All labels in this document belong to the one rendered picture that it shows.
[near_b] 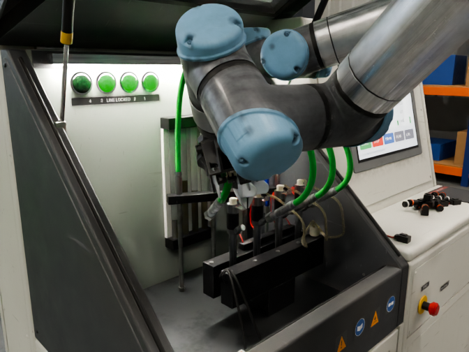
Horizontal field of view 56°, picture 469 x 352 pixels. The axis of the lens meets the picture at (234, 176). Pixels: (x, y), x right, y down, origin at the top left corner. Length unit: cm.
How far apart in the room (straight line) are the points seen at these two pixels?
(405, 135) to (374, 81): 119
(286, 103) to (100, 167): 71
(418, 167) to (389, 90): 127
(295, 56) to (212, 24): 23
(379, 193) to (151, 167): 72
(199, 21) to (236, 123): 13
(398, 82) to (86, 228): 53
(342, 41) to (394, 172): 92
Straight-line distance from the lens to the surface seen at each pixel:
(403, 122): 164
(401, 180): 160
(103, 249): 74
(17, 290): 124
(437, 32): 43
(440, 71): 633
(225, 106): 44
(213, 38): 47
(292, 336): 83
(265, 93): 44
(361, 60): 46
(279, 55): 69
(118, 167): 111
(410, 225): 134
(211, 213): 85
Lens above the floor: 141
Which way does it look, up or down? 14 degrees down
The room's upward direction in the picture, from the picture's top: straight up
